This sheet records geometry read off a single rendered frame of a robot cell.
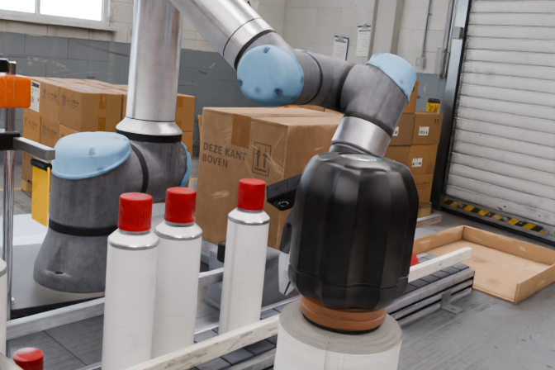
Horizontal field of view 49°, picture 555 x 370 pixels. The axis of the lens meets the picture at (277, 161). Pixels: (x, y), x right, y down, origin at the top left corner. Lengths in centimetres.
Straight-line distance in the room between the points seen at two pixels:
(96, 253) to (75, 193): 10
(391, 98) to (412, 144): 402
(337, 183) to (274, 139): 72
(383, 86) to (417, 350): 39
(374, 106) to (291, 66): 15
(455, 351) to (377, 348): 58
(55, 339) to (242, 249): 31
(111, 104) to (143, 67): 295
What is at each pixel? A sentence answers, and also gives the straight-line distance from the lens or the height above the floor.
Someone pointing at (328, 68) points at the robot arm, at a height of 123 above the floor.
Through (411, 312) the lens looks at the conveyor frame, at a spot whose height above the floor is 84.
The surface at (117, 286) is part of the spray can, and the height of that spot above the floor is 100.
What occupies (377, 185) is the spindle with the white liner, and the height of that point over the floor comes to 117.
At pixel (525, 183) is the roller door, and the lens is 521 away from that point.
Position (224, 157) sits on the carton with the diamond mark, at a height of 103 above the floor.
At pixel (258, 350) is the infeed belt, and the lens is 78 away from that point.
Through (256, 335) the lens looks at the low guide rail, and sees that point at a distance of 76.
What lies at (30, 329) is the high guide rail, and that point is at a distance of 66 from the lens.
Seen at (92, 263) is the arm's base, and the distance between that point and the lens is 99.
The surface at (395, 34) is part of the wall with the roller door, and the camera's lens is 615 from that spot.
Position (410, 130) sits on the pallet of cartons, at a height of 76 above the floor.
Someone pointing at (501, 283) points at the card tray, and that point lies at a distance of 131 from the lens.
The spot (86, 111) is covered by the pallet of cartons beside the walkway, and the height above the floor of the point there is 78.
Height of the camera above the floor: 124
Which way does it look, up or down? 10 degrees down
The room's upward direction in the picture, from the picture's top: 6 degrees clockwise
